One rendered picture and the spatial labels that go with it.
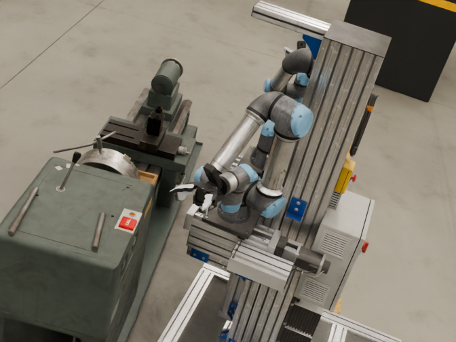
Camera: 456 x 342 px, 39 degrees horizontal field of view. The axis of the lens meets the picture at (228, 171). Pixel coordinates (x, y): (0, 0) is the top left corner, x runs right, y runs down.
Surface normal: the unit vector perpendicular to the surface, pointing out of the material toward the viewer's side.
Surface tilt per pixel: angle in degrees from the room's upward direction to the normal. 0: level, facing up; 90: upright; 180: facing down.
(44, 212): 0
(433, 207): 0
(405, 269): 0
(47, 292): 90
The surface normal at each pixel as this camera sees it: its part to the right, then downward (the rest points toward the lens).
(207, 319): 0.22, -0.80
